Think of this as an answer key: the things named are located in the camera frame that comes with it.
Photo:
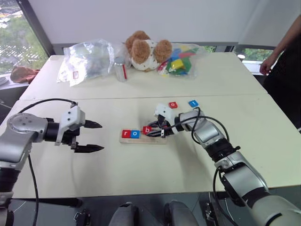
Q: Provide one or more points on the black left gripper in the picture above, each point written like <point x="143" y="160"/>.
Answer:
<point x="69" y="137"/>

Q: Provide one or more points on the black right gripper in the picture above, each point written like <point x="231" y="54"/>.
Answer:
<point x="168" y="130"/>

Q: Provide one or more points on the red letter b block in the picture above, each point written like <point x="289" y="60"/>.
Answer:
<point x="147" y="130"/>

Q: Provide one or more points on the bystander's bare forearm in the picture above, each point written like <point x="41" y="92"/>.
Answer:
<point x="285" y="41"/>

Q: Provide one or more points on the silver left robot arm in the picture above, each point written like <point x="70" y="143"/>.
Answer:
<point x="16" y="139"/>

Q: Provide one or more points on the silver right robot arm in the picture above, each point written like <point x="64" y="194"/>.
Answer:
<point x="237" y="169"/>

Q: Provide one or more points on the wooden letter tray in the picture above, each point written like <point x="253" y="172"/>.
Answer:
<point x="143" y="140"/>

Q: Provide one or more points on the blue letter o block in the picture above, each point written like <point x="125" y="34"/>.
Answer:
<point x="135" y="134"/>

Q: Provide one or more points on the red letter r block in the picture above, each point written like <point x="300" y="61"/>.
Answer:
<point x="125" y="134"/>

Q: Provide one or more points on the red letter o block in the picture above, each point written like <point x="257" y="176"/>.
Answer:
<point x="173" y="105"/>

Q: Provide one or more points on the blue letter t block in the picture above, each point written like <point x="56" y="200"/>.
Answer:
<point x="193" y="103"/>

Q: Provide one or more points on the plastic bag of coloured blocks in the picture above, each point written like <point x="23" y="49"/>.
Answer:
<point x="181" y="63"/>

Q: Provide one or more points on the bystander's bare hand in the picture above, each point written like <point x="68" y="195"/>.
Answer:
<point x="266" y="66"/>

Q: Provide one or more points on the silver metal can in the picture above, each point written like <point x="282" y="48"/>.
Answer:
<point x="120" y="70"/>

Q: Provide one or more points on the clear plastic bag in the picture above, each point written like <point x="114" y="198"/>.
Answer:
<point x="89" y="61"/>

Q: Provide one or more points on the brown and white plush dog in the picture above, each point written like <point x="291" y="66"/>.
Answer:
<point x="143" y="53"/>

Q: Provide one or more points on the dark grey rounded shape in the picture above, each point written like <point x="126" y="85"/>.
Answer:
<point x="181" y="214"/>
<point x="125" y="215"/>

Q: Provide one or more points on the brown cloth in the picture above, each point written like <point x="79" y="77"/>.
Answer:
<point x="22" y="74"/>

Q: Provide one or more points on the white plate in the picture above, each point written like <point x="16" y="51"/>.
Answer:
<point x="2" y="81"/>

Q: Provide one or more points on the person in black clothes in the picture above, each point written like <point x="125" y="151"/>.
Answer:
<point x="285" y="94"/>

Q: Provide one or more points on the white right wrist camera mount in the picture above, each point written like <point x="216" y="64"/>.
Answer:
<point x="165" y="110"/>

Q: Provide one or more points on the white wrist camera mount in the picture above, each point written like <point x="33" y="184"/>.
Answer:
<point x="165" y="110"/>
<point x="73" y="116"/>

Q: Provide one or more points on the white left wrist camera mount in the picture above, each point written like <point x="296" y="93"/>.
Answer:
<point x="73" y="116"/>

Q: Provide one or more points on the black window frame post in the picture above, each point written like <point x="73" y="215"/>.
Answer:
<point x="38" y="26"/>

